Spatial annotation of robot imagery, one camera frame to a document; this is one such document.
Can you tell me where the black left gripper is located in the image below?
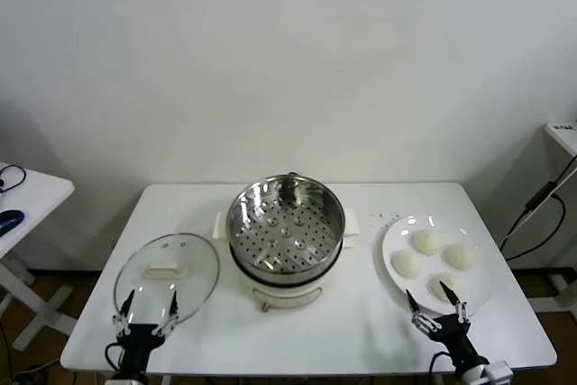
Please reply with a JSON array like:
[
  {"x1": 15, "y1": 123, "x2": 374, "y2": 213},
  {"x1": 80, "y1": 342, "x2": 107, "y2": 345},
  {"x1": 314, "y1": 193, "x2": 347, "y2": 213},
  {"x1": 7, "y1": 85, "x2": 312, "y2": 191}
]
[{"x1": 111, "y1": 289, "x2": 180, "y2": 371}]

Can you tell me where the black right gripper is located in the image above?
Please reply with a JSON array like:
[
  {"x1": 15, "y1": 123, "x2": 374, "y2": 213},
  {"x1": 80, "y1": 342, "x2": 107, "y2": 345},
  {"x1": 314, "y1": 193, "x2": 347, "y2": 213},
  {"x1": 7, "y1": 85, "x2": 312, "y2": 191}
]
[{"x1": 404, "y1": 280, "x2": 491, "y2": 373}]

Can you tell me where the white steamed baozi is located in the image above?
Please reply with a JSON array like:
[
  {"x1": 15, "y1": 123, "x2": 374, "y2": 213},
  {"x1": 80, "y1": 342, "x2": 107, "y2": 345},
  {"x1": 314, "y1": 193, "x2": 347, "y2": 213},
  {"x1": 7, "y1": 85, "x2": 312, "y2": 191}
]
[
  {"x1": 444, "y1": 243, "x2": 480, "y2": 270},
  {"x1": 390, "y1": 249, "x2": 424, "y2": 278},
  {"x1": 412, "y1": 229, "x2": 444, "y2": 258},
  {"x1": 426, "y1": 271, "x2": 464, "y2": 303}
]

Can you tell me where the round glass lid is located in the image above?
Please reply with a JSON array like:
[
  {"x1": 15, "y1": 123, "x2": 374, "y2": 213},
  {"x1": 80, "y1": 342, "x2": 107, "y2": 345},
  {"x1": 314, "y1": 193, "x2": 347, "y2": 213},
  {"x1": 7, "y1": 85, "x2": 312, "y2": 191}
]
[{"x1": 113, "y1": 232, "x2": 221, "y2": 327}]

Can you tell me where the stainless steel steamer basket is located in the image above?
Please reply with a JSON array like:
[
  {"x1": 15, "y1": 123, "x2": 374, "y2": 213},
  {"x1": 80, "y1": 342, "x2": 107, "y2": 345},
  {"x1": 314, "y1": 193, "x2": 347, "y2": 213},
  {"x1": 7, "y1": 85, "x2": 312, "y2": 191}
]
[{"x1": 212, "y1": 173, "x2": 362, "y2": 285}]

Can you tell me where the large white plate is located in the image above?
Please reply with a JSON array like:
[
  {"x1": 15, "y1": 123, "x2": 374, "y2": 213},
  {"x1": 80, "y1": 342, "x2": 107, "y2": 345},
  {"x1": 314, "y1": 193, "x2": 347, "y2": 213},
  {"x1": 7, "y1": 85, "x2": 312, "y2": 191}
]
[{"x1": 381, "y1": 215, "x2": 499, "y2": 317}]

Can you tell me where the white electric cooker pot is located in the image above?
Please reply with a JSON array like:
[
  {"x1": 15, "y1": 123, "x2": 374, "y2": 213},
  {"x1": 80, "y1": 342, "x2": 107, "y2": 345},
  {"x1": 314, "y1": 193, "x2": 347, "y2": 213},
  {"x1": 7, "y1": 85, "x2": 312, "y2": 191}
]
[{"x1": 214, "y1": 222, "x2": 360, "y2": 315}]

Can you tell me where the white side table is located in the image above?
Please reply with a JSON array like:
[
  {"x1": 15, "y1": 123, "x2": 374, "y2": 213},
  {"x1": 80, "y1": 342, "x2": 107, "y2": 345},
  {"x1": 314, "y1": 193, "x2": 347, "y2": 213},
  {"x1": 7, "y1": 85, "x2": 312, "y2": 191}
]
[{"x1": 0, "y1": 161, "x2": 76, "y2": 351}]

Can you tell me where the blue computer mouse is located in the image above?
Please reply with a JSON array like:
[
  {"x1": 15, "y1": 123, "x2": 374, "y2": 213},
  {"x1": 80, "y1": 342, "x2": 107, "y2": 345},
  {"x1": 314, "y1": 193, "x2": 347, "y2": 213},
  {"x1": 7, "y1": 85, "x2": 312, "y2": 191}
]
[{"x1": 0, "y1": 209, "x2": 24, "y2": 236}]

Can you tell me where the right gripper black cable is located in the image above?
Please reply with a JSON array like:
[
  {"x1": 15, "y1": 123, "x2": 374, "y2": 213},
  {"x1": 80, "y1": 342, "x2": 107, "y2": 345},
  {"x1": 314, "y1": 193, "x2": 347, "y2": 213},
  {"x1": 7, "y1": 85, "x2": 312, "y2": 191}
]
[{"x1": 427, "y1": 351, "x2": 452, "y2": 380}]

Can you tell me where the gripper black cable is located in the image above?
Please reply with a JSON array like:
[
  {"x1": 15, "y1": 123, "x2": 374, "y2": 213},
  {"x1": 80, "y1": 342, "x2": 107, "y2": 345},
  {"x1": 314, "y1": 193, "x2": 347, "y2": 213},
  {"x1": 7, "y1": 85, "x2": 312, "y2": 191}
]
[
  {"x1": 105, "y1": 342, "x2": 132, "y2": 375},
  {"x1": 427, "y1": 351, "x2": 452, "y2": 380}
]

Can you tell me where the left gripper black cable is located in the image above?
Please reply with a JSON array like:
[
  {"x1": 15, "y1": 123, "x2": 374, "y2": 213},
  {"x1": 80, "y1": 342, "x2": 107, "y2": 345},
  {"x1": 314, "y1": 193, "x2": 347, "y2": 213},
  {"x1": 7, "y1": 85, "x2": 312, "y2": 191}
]
[{"x1": 105, "y1": 342, "x2": 132, "y2": 375}]

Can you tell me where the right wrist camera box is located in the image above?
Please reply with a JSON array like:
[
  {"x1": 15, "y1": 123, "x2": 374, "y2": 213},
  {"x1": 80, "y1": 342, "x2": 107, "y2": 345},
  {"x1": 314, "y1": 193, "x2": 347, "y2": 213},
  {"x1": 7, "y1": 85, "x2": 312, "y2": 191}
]
[{"x1": 482, "y1": 359, "x2": 514, "y2": 385}]

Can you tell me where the thin black looped cable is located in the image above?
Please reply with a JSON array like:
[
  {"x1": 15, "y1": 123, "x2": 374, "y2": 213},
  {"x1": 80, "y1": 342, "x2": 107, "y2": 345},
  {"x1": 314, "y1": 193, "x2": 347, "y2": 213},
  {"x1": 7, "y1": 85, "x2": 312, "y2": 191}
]
[{"x1": 0, "y1": 164, "x2": 27, "y2": 195}]

